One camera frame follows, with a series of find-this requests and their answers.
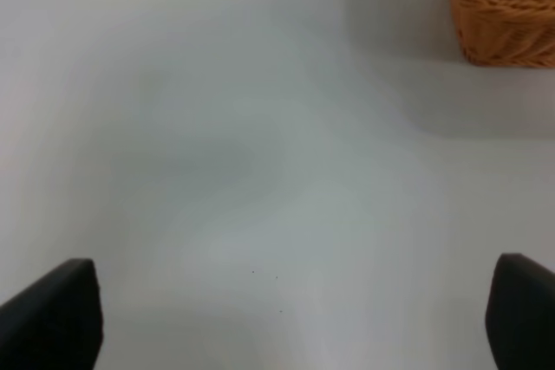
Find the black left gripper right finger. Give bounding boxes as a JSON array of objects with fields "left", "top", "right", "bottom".
[{"left": 485, "top": 253, "right": 554, "bottom": 370}]

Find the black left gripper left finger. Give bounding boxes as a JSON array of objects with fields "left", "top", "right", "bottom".
[{"left": 1, "top": 258, "right": 104, "bottom": 370}]

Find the orange wicker basket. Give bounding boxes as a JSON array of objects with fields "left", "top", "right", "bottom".
[{"left": 449, "top": 0, "right": 554, "bottom": 68}]

